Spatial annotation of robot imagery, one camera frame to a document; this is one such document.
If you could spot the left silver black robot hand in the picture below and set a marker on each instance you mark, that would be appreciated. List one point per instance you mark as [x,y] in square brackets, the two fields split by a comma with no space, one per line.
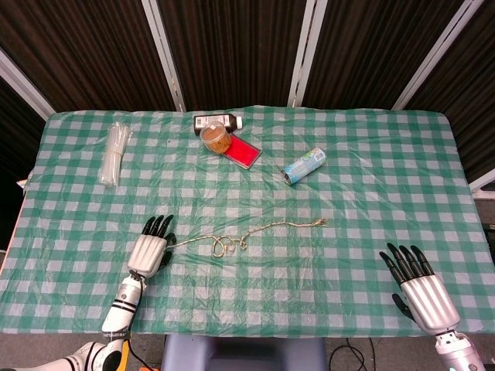
[147,253]

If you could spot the green white checkered tablecloth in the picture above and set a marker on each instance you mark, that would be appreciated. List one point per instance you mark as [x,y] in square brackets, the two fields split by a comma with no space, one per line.
[247,232]

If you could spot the red ink pad case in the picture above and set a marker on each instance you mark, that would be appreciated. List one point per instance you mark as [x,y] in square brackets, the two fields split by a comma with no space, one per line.
[243,152]

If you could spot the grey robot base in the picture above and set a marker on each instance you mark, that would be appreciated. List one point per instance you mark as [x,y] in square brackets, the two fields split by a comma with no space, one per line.
[241,353]

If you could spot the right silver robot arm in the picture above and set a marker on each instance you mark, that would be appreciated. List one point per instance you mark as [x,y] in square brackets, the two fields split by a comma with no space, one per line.
[458,349]

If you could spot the bundle of clear straws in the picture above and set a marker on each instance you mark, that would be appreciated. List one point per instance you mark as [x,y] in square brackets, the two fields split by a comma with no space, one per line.
[114,153]

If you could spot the clear jar with orange contents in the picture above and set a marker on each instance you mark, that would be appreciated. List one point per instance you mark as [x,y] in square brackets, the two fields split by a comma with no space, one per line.
[216,138]

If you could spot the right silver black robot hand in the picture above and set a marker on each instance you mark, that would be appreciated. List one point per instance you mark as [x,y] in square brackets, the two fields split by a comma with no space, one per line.
[427,297]

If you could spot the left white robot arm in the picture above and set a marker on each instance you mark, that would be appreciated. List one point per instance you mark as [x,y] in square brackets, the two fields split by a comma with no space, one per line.
[112,320]

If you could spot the light blue drink can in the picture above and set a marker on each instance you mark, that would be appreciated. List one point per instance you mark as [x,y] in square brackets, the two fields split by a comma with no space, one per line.
[304,166]

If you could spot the dark brown bottle white cap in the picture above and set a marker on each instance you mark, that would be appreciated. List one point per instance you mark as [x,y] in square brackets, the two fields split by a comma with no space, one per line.
[218,121]

